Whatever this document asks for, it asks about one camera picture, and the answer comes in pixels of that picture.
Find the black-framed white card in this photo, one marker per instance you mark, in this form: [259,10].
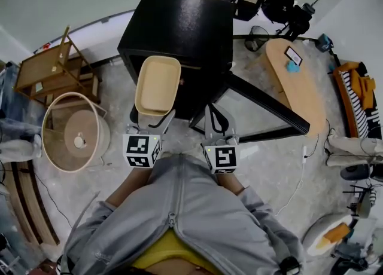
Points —
[294,55]

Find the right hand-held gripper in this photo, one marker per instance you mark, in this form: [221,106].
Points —
[223,157]

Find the small blue toy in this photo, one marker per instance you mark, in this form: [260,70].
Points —
[292,66]

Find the person's left forearm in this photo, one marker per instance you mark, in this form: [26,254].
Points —
[128,184]

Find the black camera bag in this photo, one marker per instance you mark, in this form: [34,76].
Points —
[300,21]

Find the plain black backpack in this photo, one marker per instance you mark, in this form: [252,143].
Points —
[279,6]

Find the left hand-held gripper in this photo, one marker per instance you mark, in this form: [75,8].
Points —
[139,148]

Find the white bean bag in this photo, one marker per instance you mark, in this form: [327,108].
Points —
[320,235]

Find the black mesh wastebasket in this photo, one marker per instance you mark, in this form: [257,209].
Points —
[256,39]

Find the black white striped blanket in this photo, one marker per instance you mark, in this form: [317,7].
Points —
[359,103]

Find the person's yellow shirt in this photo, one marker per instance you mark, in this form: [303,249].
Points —
[167,251]

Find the oval wooden coffee table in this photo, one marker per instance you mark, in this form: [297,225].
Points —
[299,94]

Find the wooden shelf rack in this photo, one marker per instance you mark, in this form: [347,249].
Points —
[45,70]

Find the dark grey round device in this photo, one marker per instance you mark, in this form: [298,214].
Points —
[355,172]

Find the person's right forearm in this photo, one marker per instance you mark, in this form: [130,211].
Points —
[229,182]

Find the white power strip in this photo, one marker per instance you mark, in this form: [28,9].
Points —
[305,154]

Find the person's grey zip jacket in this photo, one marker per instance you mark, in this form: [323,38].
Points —
[191,208]

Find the beige oval tray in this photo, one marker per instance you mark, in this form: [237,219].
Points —
[157,85]

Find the small teal black device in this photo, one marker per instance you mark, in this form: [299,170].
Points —
[325,42]

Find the pale green note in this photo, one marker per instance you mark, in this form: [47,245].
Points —
[38,87]

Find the orange sofa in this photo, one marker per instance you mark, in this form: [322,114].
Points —
[356,88]

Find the small white ornament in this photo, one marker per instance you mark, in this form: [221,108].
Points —
[79,141]

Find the orange cushion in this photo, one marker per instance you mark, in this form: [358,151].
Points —
[337,232]

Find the black glass-door fridge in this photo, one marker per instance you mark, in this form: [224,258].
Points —
[179,28]

